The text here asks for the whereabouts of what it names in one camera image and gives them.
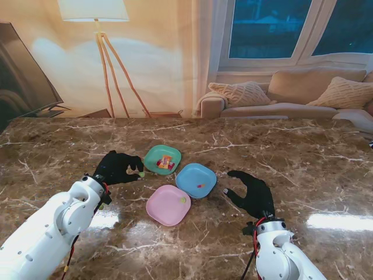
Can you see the low wooden tv cabinet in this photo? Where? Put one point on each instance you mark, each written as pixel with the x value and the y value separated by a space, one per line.
pixel 96 113

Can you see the blue square plastic dish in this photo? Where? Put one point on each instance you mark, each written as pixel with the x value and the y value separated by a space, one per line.
pixel 192 175

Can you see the green square plastic dish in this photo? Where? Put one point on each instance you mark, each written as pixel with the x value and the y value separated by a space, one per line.
pixel 153 156

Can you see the orange candy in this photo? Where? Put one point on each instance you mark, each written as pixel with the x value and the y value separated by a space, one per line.
pixel 165 161

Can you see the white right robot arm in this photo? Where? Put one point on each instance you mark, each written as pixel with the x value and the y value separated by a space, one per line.
pixel 279 251

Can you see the pink red candy packet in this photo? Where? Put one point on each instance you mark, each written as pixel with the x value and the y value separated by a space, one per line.
pixel 172 166

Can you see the cream knitted cushion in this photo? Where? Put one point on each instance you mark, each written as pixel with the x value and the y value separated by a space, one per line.
pixel 344 93
pixel 242 94

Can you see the sheer white curtain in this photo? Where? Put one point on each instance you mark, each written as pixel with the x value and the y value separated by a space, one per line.
pixel 209 43

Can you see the flat screen television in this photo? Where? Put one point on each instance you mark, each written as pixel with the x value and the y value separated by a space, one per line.
pixel 17 73

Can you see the cream throw blanket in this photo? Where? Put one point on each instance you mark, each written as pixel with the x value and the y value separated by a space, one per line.
pixel 217 97

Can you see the wooden tripod floor lamp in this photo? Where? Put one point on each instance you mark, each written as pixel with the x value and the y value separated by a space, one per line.
pixel 93 10

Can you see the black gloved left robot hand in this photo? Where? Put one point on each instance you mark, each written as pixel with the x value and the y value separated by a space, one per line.
pixel 113 169

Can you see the white framed window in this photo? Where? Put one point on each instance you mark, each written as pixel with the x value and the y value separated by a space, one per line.
pixel 262 29

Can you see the beige sofa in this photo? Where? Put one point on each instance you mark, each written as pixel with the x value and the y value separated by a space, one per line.
pixel 291 84

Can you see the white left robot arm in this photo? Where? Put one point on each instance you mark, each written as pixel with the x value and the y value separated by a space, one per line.
pixel 49 230

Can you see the small red yellow candy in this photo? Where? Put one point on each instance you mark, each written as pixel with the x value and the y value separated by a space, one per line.
pixel 200 185

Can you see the pink square plastic dish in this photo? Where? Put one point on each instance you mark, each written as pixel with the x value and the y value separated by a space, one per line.
pixel 163 210

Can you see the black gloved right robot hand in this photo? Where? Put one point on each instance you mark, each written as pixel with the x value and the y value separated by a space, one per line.
pixel 258 195

